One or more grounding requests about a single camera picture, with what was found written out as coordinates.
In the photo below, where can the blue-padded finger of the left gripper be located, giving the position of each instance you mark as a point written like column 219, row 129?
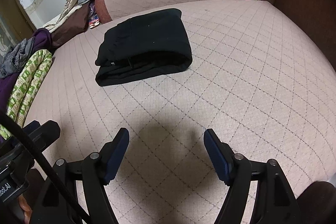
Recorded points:
column 43, row 134

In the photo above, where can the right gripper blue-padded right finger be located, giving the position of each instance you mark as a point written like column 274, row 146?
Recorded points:
column 274, row 202

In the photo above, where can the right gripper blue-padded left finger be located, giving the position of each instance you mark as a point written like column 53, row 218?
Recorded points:
column 95, row 172

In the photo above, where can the black pants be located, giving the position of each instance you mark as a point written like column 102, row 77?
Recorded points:
column 142, row 47

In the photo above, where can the green patterned rolled blanket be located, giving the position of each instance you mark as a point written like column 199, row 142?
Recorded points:
column 19, row 89

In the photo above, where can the grey denim garment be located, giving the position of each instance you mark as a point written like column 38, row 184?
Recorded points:
column 16, row 57

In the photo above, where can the purple garment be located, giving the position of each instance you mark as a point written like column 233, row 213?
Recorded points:
column 43, row 41

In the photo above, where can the dark brown cushion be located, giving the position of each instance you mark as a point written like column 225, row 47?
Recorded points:
column 76, row 24

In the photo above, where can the red and blue small packet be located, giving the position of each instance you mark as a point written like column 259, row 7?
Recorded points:
column 94, row 21

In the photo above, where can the cream crumpled cloth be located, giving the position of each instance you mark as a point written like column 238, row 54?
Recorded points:
column 69, row 8

